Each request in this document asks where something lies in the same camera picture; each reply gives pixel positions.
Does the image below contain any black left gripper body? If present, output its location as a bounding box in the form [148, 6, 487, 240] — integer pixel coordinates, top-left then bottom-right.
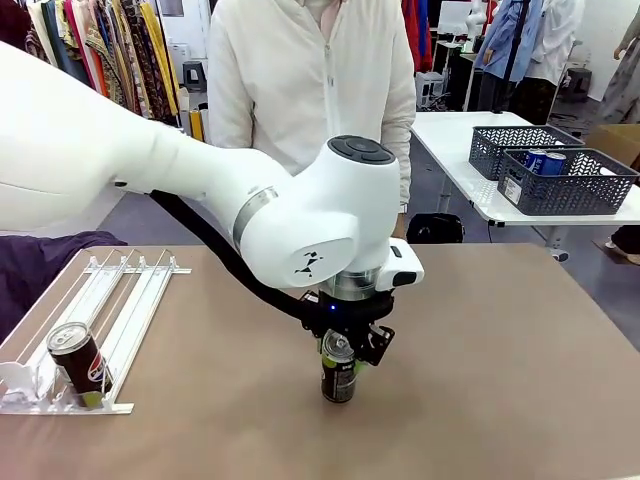
[299, 292, 395, 351]

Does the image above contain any black Pepsi can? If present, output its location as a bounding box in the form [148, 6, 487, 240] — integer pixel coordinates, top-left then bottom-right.
[320, 329, 359, 404]
[46, 322, 115, 409]

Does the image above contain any dark grey plastic basket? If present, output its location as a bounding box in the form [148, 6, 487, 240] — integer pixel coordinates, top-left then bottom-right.
[497, 147, 640, 217]
[468, 125, 586, 182]

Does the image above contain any black bag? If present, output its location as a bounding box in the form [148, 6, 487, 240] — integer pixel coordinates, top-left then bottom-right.
[407, 213, 464, 245]

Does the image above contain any white folding table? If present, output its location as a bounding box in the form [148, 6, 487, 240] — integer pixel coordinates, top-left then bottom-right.
[409, 110, 640, 251]

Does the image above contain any person in white jacket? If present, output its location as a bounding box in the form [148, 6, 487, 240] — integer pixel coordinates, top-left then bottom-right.
[207, 0, 417, 242]

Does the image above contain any purple cloth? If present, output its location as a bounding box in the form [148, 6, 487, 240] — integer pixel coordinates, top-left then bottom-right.
[0, 230, 129, 346]

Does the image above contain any blue shirt on stand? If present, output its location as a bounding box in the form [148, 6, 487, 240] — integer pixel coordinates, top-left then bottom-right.
[474, 0, 546, 84]

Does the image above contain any brown patterned hanging garment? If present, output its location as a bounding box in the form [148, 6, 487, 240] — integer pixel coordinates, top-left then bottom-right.
[119, 0, 169, 121]

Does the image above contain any brown cardboard box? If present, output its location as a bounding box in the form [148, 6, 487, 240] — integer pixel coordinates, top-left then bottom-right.
[583, 123, 640, 174]

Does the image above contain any yellow hanging garment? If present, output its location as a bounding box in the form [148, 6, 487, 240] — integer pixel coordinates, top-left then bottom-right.
[139, 0, 180, 117]

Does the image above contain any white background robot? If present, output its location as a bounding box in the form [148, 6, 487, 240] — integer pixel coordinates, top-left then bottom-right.
[465, 0, 490, 32]

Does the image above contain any dark grey plastic stool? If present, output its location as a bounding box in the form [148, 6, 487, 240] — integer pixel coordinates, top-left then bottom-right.
[566, 68, 594, 104]

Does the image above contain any white shirt on stand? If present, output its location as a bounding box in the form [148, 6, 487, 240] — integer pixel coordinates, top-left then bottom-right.
[524, 0, 586, 86]

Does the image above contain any green patterned hanging garment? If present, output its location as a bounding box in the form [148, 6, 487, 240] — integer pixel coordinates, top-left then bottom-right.
[84, 14, 144, 114]

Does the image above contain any mannequin in grey dress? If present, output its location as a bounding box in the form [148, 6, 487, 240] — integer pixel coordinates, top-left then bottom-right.
[597, 0, 640, 126]

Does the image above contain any teal hanging garment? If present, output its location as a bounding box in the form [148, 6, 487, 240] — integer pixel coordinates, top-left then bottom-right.
[42, 0, 99, 89]

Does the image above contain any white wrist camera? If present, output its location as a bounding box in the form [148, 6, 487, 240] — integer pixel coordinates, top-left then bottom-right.
[377, 237, 426, 292]

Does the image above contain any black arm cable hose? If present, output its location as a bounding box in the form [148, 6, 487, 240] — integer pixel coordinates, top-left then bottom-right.
[113, 179, 326, 327]

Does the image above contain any white wire can dispenser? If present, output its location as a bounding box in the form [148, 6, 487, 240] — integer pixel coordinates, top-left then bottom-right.
[0, 248, 193, 416]

